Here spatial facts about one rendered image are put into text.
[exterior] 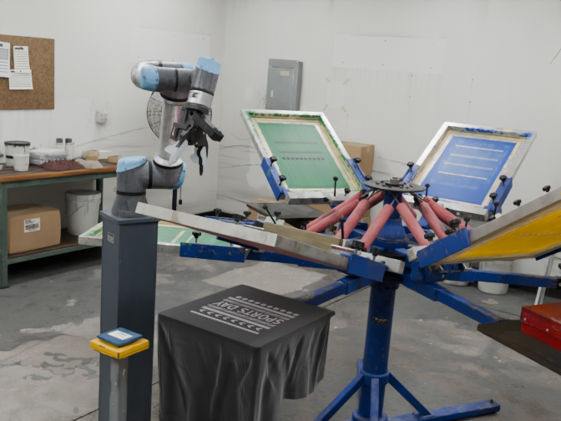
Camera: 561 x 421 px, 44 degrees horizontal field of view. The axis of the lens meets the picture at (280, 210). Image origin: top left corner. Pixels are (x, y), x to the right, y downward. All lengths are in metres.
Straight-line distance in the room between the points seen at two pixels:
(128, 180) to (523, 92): 4.46
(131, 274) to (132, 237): 0.15
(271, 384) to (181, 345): 0.34
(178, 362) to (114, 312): 0.50
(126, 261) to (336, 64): 4.87
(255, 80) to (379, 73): 1.54
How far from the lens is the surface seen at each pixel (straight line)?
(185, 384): 2.50
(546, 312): 2.43
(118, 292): 2.84
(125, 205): 2.81
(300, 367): 2.52
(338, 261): 2.40
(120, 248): 2.79
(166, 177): 2.80
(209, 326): 2.39
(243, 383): 2.32
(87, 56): 6.79
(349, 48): 7.27
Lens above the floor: 1.81
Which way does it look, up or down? 11 degrees down
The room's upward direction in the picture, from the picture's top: 4 degrees clockwise
